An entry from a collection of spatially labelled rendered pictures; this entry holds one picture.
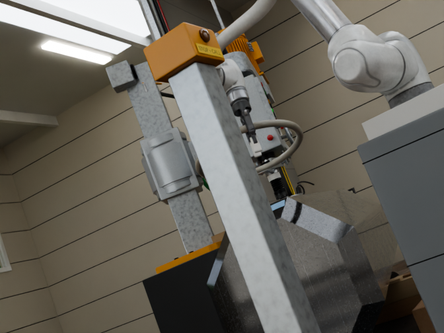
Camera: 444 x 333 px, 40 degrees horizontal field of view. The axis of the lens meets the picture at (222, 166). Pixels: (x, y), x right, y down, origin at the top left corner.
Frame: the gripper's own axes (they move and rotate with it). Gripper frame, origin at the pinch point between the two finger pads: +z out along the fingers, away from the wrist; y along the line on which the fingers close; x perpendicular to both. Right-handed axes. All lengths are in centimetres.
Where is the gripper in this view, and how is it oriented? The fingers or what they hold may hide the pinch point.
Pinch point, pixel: (256, 147)
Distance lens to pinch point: 242.0
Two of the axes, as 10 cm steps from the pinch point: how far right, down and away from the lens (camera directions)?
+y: 0.5, 4.1, 9.1
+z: 2.9, 8.7, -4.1
